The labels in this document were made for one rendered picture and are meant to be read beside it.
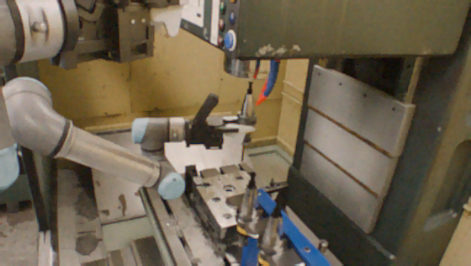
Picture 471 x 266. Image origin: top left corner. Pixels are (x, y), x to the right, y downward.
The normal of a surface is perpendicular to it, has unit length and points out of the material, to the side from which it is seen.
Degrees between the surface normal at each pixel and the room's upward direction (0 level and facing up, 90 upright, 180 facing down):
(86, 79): 90
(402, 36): 90
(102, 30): 90
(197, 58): 90
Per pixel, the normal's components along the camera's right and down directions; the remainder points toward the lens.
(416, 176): -0.90, 0.12
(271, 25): 0.43, 0.41
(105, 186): 0.25, -0.65
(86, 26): 0.82, 0.30
